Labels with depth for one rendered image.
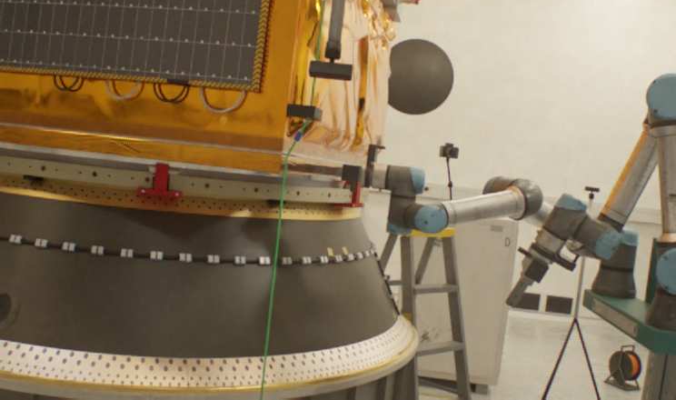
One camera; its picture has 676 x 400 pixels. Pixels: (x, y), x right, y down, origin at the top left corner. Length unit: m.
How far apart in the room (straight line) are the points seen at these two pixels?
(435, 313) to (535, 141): 4.54
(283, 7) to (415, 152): 8.22
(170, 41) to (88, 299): 0.72
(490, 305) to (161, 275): 4.31
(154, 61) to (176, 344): 0.74
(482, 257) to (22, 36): 4.60
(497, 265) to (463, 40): 4.81
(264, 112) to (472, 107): 8.31
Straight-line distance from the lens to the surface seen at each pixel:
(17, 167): 2.12
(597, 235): 1.82
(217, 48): 1.72
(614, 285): 2.38
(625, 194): 1.93
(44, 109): 1.97
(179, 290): 1.96
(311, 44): 1.77
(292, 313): 2.08
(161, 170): 1.98
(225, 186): 2.04
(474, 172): 9.87
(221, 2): 1.74
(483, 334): 6.02
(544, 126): 10.00
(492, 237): 5.90
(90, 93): 1.89
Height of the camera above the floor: 1.78
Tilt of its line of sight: 2 degrees down
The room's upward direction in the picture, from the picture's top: 6 degrees clockwise
